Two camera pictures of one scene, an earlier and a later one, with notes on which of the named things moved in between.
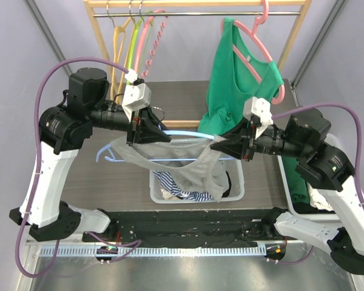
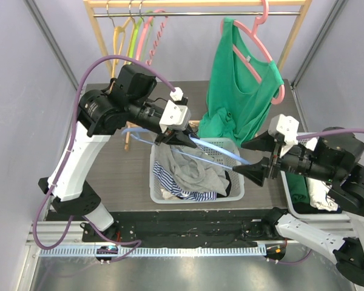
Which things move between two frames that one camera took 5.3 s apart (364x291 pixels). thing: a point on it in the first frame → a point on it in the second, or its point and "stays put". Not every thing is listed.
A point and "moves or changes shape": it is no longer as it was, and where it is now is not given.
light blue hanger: (167, 132) → (130, 131)
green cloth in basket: (297, 185) stays put
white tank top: (167, 196) stays put
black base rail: (201, 228) stays put
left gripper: (149, 130) → (175, 137)
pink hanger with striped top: (142, 37) stays put
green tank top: (240, 70) stays put
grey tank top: (188, 158) moves or changes shape
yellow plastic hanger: (118, 41) stays put
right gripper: (247, 145) → (275, 158)
